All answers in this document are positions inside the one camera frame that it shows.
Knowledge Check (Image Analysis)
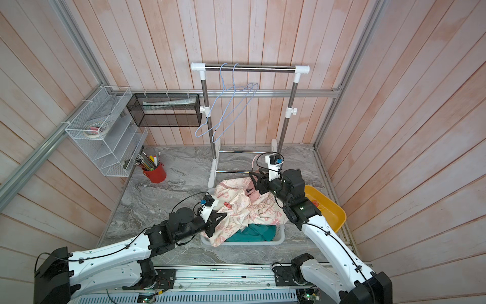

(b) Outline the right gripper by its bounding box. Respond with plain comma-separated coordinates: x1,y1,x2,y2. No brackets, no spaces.
251,168,294,208

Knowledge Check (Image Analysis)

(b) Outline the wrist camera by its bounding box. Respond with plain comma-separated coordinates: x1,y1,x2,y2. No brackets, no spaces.
265,153,284,181
199,195,219,222

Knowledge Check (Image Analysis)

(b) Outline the yellow plastic tray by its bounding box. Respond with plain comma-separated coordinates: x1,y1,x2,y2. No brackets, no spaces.
305,186,347,233

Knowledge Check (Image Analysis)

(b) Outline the green jacket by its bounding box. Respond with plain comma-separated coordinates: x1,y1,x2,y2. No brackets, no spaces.
226,224,277,243

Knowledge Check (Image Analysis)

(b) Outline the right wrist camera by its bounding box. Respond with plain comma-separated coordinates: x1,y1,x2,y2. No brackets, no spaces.
265,153,284,181

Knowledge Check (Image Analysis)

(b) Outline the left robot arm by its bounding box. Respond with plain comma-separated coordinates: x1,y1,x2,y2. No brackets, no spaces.
33,206,227,303

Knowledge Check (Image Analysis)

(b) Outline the white clothes rack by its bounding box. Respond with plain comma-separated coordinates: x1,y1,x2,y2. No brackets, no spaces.
191,63,310,188

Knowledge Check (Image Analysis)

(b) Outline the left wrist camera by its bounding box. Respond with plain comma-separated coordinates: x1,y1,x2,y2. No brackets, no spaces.
199,195,219,222

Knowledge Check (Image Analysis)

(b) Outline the tape roll on shelf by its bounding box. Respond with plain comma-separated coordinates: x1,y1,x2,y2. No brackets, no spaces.
82,121,109,139

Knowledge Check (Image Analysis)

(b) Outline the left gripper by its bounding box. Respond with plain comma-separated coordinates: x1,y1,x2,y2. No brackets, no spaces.
175,210,227,242

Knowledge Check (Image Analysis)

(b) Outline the white plastic laundry basket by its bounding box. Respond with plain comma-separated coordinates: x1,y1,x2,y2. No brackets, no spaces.
222,225,285,246

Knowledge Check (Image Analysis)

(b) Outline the light blue hanger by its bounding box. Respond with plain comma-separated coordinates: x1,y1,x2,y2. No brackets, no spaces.
191,63,253,139
211,63,259,143

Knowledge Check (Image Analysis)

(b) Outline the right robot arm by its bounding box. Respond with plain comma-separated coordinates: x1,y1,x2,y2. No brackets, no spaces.
249,169,393,303

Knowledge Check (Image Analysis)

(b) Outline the black mesh basket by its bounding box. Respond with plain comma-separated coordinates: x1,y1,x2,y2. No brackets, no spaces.
127,92,203,127

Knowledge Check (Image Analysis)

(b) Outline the cream pink print jacket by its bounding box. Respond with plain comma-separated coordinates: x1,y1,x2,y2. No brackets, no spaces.
201,177,288,247

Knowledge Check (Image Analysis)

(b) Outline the red pencil cup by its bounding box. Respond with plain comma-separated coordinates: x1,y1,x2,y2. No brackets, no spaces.
143,163,167,184

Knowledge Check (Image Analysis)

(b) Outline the white wire shelf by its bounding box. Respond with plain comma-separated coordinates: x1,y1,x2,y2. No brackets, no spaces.
66,86,148,177

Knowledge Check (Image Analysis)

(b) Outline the pink hanger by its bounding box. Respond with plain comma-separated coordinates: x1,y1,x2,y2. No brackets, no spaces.
249,153,267,177

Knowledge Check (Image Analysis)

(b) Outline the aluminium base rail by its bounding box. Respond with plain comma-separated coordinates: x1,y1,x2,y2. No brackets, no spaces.
71,264,313,303

